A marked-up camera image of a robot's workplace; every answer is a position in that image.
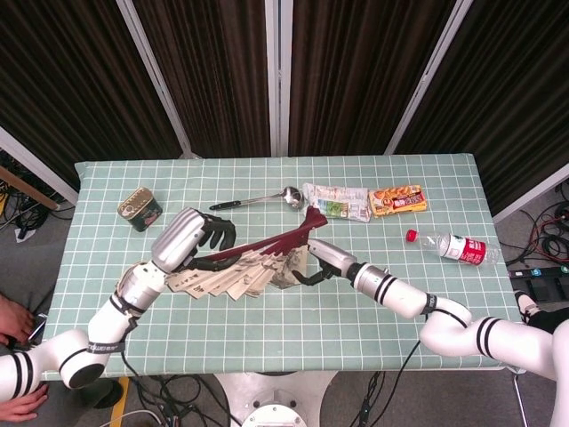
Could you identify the dark green luncheon meat can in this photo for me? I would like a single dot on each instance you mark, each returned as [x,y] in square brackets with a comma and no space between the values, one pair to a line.
[142,213]

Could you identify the black white shoe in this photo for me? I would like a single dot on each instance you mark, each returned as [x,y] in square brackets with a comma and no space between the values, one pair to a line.
[526,307]

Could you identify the black trouser leg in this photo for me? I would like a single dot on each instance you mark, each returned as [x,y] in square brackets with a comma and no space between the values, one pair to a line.
[551,318]

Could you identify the black power strip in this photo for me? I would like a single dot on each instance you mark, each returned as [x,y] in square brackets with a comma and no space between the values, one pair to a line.
[538,272]

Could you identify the paper folding fan maroon ribs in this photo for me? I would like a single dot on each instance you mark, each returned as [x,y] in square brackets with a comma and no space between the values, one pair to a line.
[231,278]

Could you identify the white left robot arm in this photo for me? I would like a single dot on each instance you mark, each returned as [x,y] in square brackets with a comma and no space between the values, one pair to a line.
[106,320]

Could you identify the green white grid tablecloth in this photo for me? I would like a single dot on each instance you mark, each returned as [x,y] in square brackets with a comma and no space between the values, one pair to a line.
[284,320]

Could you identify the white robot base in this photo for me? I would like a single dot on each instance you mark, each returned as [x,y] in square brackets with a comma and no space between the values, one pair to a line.
[275,400]

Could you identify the smartphone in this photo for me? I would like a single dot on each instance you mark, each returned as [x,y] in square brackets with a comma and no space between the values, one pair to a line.
[37,327]

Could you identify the dark screen panel white frame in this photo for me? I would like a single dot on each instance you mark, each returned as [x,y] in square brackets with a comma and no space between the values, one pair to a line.
[355,66]
[66,66]
[213,66]
[511,89]

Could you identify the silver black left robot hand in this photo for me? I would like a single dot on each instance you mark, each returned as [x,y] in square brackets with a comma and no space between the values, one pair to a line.
[178,236]

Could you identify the clear bottle red cap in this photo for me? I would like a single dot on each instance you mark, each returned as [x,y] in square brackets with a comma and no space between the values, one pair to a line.
[467,251]

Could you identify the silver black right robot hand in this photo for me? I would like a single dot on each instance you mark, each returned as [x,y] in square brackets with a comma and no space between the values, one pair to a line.
[335,258]

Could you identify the yellow floor tape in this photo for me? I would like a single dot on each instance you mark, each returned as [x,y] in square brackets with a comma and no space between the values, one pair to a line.
[119,400]

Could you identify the crumpled silver snack bag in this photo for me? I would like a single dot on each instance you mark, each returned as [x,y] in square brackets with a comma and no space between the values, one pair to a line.
[347,204]

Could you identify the brown wooden bar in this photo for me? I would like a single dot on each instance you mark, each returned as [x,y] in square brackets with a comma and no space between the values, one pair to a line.
[26,187]

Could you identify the yellow snack box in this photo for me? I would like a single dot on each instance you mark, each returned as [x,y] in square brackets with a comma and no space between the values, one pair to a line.
[400,201]

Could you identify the bystander hand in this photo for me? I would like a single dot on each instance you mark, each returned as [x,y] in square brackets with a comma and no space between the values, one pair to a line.
[15,316]
[22,405]

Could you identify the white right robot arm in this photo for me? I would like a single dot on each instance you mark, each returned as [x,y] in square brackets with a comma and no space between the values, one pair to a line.
[400,293]

